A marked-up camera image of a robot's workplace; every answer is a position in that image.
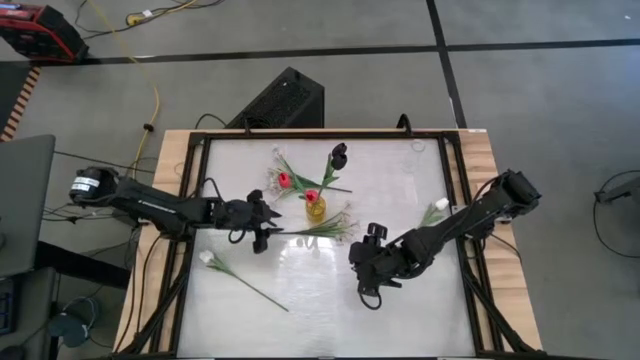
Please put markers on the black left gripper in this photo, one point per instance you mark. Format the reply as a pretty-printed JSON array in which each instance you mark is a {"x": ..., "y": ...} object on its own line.
[{"x": 242, "y": 215}]

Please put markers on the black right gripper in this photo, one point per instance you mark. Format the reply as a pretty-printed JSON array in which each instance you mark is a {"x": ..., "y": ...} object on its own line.
[{"x": 380, "y": 262}]

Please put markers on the red artificial tulip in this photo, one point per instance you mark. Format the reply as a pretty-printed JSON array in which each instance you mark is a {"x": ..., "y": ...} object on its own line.
[
  {"x": 284, "y": 180},
  {"x": 311, "y": 196}
]

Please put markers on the white blossom grass sprig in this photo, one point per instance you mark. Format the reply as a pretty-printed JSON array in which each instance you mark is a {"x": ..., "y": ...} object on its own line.
[
  {"x": 325, "y": 230},
  {"x": 291, "y": 172}
]

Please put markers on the white artificial tulip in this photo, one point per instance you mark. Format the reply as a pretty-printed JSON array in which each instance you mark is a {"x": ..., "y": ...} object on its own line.
[
  {"x": 441, "y": 203},
  {"x": 206, "y": 256}
]

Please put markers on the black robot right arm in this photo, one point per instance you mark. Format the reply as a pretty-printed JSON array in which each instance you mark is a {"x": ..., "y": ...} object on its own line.
[{"x": 475, "y": 215}]

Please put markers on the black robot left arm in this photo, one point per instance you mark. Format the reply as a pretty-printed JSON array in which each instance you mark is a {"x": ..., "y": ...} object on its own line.
[{"x": 150, "y": 205}]

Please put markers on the yellow glass vase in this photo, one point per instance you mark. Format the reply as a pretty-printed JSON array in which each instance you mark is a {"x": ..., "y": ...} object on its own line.
[{"x": 316, "y": 211}]

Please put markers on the clear glass vase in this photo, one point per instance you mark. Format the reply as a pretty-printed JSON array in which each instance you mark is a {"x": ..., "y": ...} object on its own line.
[{"x": 417, "y": 146}]

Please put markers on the black perforated computer tower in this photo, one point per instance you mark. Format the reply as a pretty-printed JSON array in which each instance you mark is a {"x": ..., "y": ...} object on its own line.
[{"x": 280, "y": 102}]

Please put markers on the dark headphones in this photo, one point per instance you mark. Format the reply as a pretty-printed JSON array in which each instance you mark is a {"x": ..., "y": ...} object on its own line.
[{"x": 75, "y": 325}]

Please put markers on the grey desk surface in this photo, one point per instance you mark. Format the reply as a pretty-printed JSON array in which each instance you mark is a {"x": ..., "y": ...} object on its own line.
[{"x": 25, "y": 200}]

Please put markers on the black mat orange striped edge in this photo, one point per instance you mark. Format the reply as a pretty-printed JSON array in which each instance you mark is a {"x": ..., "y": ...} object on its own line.
[{"x": 20, "y": 100}]

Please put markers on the red black toolbox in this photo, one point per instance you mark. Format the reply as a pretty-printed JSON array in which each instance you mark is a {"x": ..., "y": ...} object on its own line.
[{"x": 40, "y": 32}]

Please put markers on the black table frame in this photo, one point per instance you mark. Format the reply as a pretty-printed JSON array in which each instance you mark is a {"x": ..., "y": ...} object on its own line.
[{"x": 325, "y": 135}]

